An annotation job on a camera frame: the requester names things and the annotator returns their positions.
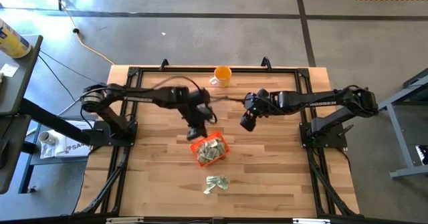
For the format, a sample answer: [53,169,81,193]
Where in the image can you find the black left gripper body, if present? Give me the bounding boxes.
[185,105,207,131]

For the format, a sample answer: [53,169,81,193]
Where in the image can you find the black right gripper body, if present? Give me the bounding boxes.
[243,90,268,115]

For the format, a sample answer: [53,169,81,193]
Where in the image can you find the orange plastic slotted basket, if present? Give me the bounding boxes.
[190,130,231,168]

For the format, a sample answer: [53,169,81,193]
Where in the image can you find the white printed bag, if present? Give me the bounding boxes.
[39,119,94,160]

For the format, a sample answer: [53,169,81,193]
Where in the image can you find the black slanted beam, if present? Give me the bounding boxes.
[18,98,96,146]

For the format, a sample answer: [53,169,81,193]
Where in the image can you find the grey metal table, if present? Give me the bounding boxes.
[368,68,428,181]

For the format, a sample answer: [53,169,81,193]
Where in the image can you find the person's foot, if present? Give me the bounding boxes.
[415,144,428,166]

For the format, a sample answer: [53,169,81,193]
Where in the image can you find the grey desk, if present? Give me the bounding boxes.
[0,34,44,117]

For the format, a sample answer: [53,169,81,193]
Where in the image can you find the black desk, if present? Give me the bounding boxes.
[0,113,33,195]

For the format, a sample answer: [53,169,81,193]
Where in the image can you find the white paper note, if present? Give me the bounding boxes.
[0,62,20,78]

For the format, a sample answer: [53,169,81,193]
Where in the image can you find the yellow blue wipes canister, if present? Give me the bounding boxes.
[0,17,32,59]

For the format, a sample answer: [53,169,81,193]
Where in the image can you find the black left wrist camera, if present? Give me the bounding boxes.
[201,105,217,124]

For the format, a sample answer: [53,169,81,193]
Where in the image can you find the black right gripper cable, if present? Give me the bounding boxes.
[209,95,248,104]

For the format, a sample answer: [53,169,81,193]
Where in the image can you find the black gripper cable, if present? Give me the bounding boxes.
[209,95,248,104]
[152,74,205,94]

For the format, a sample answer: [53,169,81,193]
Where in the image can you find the orange mug white handle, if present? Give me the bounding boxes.
[209,65,233,89]

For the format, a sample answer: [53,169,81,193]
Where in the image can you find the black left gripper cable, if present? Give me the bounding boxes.
[152,74,205,94]

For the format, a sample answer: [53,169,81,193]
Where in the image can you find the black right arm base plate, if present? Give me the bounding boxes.
[299,122,354,150]

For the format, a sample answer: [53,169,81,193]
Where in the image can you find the white metal bracket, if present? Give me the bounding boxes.
[292,217,331,224]
[106,217,145,224]

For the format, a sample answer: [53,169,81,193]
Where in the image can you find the yellow extension cable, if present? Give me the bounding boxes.
[42,0,116,66]

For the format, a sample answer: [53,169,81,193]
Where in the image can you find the grey left arm cable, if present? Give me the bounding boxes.
[56,87,111,117]

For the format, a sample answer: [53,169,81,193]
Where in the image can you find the thin black floor cable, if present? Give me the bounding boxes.
[37,49,101,102]

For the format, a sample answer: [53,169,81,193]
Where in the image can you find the blue shelf frame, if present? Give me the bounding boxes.
[18,123,43,195]

